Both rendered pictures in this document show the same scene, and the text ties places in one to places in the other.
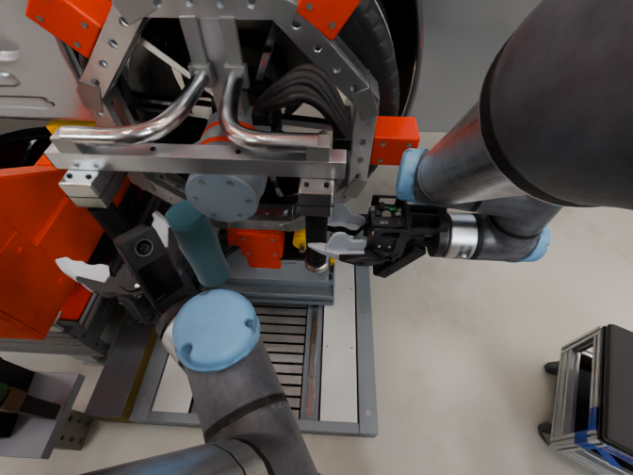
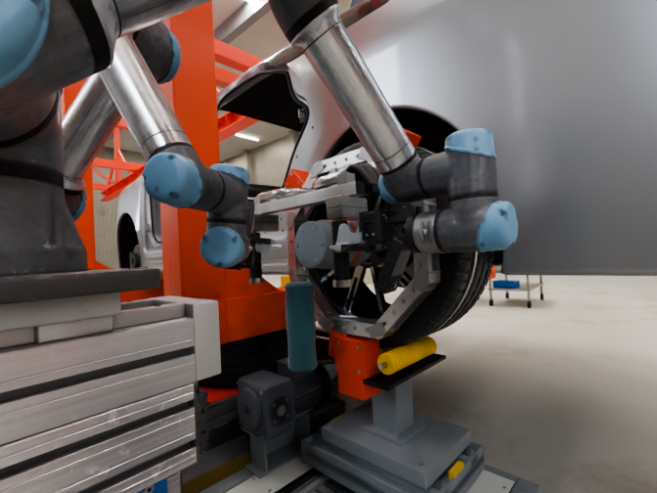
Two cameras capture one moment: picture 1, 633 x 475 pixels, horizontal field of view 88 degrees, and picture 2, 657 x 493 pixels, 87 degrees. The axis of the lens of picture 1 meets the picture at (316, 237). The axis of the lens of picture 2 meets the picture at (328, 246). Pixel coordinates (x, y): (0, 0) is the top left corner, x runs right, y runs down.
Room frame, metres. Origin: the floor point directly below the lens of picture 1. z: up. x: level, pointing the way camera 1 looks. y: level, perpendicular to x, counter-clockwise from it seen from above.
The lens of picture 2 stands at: (-0.26, -0.49, 0.82)
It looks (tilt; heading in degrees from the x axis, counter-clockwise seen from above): 1 degrees up; 41
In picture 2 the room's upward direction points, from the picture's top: 3 degrees counter-clockwise
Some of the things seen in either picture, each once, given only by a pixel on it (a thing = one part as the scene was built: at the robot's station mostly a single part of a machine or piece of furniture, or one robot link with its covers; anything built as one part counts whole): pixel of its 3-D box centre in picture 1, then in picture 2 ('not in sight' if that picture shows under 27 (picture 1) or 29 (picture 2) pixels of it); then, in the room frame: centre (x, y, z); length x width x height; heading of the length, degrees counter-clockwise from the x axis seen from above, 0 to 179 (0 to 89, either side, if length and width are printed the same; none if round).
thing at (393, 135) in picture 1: (392, 141); not in sight; (0.57, -0.16, 0.85); 0.09 x 0.08 x 0.07; 87
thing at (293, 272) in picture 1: (275, 230); (392, 399); (0.75, 0.15, 0.32); 0.40 x 0.30 x 0.28; 87
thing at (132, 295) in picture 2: not in sight; (131, 280); (0.79, 2.62, 0.69); 0.52 x 0.17 x 0.35; 177
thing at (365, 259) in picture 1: (365, 251); (361, 246); (0.30, -0.08, 0.83); 0.09 x 0.05 x 0.02; 95
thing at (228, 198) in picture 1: (234, 160); (334, 244); (0.50, 0.16, 0.85); 0.21 x 0.14 x 0.14; 177
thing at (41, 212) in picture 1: (58, 161); (271, 287); (0.69, 0.69, 0.69); 0.52 x 0.17 x 0.35; 177
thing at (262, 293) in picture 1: (274, 258); (388, 453); (0.75, 0.17, 0.13); 0.50 x 0.36 x 0.10; 87
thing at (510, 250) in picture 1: (503, 237); (475, 226); (0.32, -0.30, 0.86); 0.11 x 0.08 x 0.09; 87
